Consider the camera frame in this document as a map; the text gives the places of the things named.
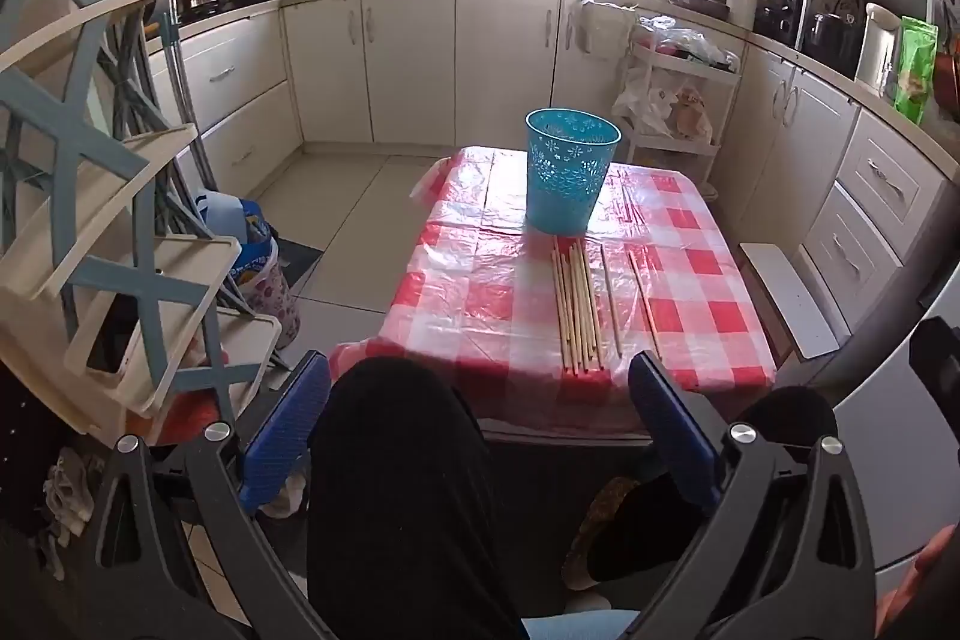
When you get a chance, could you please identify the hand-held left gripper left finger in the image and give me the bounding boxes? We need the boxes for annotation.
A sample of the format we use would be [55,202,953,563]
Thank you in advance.
[75,351,335,640]

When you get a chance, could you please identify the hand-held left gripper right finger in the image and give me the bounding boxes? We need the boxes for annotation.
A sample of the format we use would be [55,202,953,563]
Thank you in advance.
[628,351,880,640]

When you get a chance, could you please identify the pale wooden chopstick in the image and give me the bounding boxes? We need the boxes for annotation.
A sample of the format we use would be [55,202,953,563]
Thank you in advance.
[627,250,662,360]
[600,244,623,357]

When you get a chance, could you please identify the row of wooden chopsticks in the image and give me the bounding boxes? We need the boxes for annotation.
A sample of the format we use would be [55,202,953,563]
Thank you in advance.
[551,235,607,378]

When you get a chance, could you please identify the blue perforated plastic basket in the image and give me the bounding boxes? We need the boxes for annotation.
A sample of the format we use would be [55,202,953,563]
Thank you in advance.
[525,107,623,235]

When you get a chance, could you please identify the person's right hand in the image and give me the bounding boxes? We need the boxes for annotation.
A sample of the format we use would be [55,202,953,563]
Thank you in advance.
[876,524,959,627]

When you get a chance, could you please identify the red and white cloth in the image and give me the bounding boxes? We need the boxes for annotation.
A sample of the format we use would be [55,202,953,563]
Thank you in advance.
[161,385,241,446]

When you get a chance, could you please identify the person's left leg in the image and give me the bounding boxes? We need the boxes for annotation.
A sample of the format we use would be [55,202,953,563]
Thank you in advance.
[307,356,526,640]

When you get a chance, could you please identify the floral patterned bin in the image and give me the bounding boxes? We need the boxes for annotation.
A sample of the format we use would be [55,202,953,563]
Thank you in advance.
[229,235,301,345]

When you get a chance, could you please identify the white stool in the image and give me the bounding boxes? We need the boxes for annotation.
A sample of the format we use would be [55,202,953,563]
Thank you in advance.
[739,242,839,361]

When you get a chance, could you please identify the black phone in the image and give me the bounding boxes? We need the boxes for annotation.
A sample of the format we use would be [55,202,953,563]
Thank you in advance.
[86,295,141,376]

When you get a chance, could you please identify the white rag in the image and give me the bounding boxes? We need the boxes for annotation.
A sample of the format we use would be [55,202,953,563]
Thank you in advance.
[43,449,96,536]

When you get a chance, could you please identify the red checked plastic tablecloth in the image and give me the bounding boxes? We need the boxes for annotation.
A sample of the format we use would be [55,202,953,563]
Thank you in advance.
[328,145,777,435]

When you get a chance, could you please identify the green packet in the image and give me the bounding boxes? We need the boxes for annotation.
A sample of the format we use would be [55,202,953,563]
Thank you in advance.
[895,16,940,124]

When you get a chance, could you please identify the white plastic bags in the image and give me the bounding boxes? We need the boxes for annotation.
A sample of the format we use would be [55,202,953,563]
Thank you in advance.
[611,66,713,142]

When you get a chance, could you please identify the white trolley cart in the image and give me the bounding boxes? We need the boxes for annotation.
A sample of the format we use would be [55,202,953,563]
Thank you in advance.
[621,21,743,161]

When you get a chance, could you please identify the cream kitchen cabinets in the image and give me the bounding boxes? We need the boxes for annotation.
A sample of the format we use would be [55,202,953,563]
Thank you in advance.
[150,0,950,341]

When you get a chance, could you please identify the black toaster oven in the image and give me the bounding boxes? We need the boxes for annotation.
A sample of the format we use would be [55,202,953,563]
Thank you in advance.
[750,0,809,49]

